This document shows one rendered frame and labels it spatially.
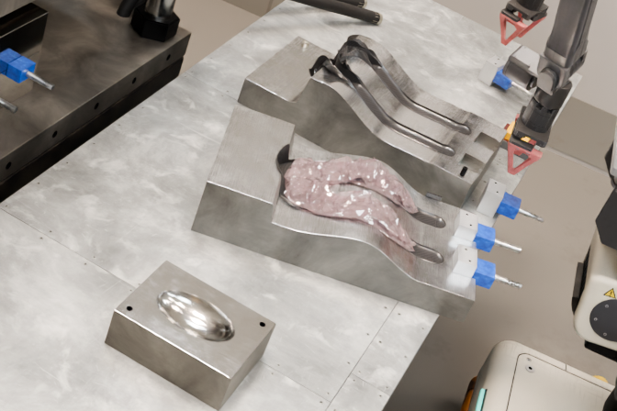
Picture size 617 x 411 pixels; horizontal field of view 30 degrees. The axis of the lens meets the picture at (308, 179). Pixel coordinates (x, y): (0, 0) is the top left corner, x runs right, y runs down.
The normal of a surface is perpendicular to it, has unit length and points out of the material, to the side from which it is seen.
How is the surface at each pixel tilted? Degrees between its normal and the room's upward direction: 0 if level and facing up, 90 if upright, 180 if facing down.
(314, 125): 90
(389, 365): 0
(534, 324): 0
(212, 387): 90
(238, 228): 90
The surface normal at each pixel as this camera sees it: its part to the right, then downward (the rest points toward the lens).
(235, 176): 0.30, -0.77
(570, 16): -0.64, 0.64
